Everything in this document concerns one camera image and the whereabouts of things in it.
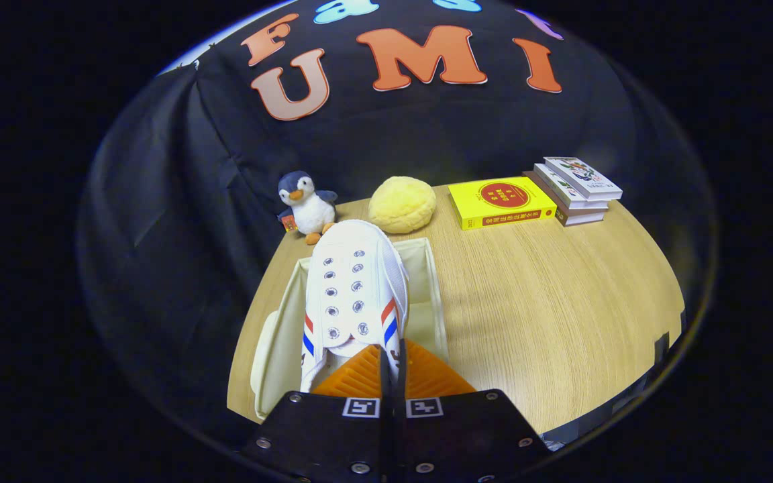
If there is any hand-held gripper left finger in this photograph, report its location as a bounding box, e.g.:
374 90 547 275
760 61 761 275
239 342 391 483

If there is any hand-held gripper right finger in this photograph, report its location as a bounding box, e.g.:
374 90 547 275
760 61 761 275
390 339 552 483

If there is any brown cover book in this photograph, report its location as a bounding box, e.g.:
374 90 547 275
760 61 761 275
523 170 607 227

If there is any white book with floral cover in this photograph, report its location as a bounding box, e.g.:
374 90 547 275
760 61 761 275
543 156 623 201

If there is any yellow book with red circle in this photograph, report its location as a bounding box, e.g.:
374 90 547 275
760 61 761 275
448 176 558 231

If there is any penguin plush toy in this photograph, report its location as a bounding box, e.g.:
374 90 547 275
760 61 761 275
276 170 339 246

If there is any cream fabric storage box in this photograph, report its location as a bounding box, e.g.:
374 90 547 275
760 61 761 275
250 236 450 422

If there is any yellow round plush bun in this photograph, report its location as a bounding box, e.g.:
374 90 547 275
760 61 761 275
368 176 437 235

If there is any white striped canvas shoe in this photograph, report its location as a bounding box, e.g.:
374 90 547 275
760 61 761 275
299 219 409 393

